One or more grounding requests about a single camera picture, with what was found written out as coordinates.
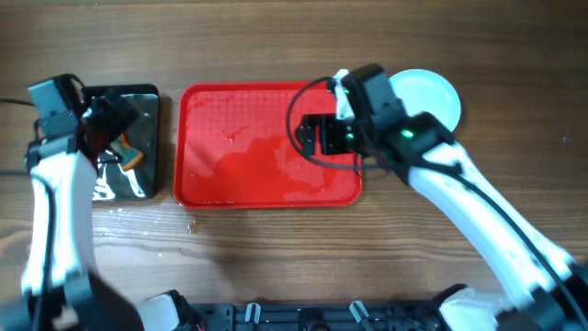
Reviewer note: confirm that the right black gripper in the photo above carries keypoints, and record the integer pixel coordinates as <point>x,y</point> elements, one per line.
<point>327,122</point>

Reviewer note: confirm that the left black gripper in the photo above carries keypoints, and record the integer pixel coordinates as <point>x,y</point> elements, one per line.
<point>110,116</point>

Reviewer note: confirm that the green orange sponge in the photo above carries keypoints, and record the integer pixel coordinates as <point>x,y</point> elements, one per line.
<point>129,156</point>

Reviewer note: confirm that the pale blue plate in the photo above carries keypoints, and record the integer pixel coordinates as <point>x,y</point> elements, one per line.
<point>423,90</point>

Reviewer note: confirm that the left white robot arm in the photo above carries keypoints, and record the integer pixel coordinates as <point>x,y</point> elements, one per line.
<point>62,166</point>

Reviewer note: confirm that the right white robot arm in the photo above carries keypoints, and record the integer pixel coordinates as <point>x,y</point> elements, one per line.
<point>544,287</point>

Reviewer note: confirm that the black water tray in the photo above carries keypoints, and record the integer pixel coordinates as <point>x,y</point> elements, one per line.
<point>140,183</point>

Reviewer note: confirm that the red plastic tray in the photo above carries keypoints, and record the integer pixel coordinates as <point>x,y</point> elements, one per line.
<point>232,151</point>

